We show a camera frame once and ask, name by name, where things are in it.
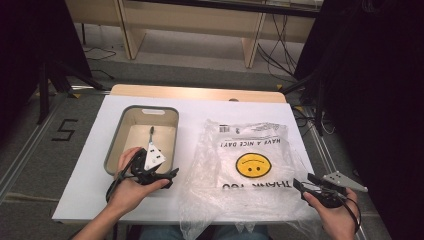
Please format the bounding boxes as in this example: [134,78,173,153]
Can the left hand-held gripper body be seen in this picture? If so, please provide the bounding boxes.
[129,142,169,186]

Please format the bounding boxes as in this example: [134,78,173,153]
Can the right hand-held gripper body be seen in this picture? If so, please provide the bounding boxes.
[314,170,369,209]

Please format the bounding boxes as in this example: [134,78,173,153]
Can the beige grey-rimmed plastic bin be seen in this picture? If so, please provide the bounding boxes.
[103,105,180,185]

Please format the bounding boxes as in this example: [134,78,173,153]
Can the clear smiley plastic bag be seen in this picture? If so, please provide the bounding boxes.
[178,119,323,240]

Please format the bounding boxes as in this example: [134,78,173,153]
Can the person's left hand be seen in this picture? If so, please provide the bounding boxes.
[106,146,170,214]

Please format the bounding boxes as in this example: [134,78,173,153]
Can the person's right hand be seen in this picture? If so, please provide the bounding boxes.
[302,188,361,240]

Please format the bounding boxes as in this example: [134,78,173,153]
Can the person's blue jeans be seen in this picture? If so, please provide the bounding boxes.
[139,225,270,240]

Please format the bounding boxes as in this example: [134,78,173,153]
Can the black metal stand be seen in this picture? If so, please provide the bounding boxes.
[281,71,326,136]

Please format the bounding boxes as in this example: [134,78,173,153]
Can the black curtain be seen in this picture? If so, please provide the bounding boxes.
[0,0,93,141]
[293,0,424,240]

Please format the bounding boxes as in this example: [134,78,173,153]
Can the black tripod stand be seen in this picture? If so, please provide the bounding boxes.
[36,59,104,125]

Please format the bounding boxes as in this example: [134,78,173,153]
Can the beige wooden desk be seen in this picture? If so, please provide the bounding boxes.
[64,0,324,69]

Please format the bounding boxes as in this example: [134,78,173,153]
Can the metal floor rail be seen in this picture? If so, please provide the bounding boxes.
[0,96,64,204]
[306,106,368,240]

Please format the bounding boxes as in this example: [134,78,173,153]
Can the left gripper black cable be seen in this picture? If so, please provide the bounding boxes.
[105,159,134,203]

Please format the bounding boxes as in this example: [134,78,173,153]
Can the thin black floor cable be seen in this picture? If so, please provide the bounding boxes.
[83,46,118,81]

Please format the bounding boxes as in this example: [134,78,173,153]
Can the black cables under desk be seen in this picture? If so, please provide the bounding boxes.
[256,13,298,79]

